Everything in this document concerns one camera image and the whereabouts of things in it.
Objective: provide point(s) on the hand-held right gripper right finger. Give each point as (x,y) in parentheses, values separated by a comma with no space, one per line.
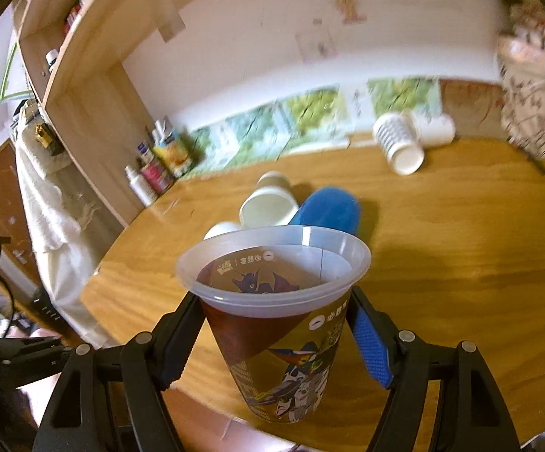
(371,343)

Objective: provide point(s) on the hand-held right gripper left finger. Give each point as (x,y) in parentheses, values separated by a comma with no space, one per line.
(177,358)

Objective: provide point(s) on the printed clear plastic cup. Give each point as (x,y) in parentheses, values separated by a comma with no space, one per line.
(277,334)

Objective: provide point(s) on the small white cup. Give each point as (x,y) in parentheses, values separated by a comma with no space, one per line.
(220,230)

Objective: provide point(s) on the blue plastic cup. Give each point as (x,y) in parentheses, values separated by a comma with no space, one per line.
(330,210)

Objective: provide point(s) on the plain white paper cup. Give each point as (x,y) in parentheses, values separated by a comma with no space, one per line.
(270,202)

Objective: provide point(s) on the striped white paper cup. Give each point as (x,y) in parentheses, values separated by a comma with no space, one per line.
(398,142)

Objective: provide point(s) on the white plastic bottle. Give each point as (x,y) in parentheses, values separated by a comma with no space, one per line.
(140,184)

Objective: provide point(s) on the white towel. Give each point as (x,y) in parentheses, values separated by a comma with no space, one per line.
(56,226)

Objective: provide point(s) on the red label jar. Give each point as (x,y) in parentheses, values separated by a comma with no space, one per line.
(156,174)

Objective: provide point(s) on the yellow printed carton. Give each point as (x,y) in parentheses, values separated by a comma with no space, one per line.
(174,153)

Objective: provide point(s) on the green landscape poster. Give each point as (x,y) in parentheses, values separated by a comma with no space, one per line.
(300,117)

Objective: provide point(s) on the wooden shelf unit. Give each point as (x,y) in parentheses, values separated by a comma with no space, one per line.
(89,103)

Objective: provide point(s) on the floral printed cloth bag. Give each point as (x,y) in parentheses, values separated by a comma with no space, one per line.
(538,80)

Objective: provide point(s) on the white cap bottle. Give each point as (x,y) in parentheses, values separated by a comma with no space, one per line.
(51,60)

